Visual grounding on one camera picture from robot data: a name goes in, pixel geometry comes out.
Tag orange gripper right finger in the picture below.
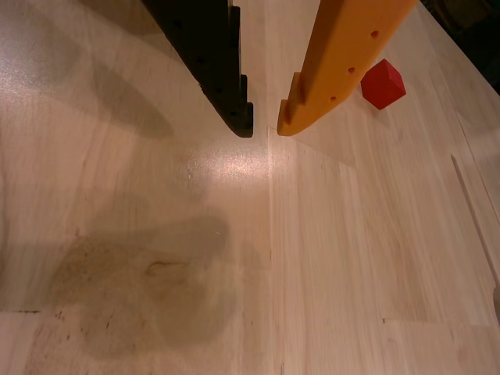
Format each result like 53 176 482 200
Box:
277 0 419 137

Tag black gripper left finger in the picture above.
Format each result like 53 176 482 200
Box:
142 0 254 138

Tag red cube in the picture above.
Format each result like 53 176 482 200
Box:
359 58 407 110

